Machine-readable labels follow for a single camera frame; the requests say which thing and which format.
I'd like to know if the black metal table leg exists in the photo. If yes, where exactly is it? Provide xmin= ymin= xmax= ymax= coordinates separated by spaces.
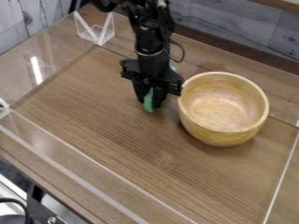
xmin=27 ymin=185 xmax=67 ymax=224

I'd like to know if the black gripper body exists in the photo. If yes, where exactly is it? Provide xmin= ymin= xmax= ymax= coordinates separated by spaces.
xmin=118 ymin=47 xmax=186 ymax=97

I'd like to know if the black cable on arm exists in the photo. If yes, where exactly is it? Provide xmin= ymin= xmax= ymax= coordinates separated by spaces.
xmin=167 ymin=38 xmax=187 ymax=64

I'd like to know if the clear acrylic corner bracket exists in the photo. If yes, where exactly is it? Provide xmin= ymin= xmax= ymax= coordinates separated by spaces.
xmin=74 ymin=11 xmax=115 ymax=46

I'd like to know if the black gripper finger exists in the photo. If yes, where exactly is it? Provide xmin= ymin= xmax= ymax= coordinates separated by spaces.
xmin=134 ymin=83 xmax=153 ymax=103
xmin=153 ymin=87 xmax=169 ymax=109

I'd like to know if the clear acrylic barrier frame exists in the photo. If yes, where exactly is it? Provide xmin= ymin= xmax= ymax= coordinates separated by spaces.
xmin=0 ymin=16 xmax=299 ymax=224

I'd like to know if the black cable near floor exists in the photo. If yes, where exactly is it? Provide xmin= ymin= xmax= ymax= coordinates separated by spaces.
xmin=0 ymin=195 xmax=37 ymax=224

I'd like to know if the light wooden bowl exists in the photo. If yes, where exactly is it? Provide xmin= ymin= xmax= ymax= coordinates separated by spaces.
xmin=178 ymin=72 xmax=270 ymax=147

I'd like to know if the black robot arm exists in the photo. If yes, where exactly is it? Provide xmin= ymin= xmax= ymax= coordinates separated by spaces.
xmin=91 ymin=0 xmax=186 ymax=111

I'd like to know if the green rectangular stick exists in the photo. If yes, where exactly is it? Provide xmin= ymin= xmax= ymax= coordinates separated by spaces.
xmin=143 ymin=66 xmax=183 ymax=112

